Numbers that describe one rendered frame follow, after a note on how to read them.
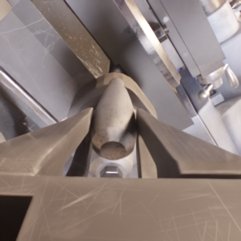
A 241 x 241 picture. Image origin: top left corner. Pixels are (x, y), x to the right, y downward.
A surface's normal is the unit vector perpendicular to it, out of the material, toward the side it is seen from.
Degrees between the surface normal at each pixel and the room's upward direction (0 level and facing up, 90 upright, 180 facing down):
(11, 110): 90
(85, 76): 90
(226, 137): 61
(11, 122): 90
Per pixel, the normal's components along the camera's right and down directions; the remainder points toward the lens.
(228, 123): 0.33, 0.32
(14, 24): 0.00, 0.56
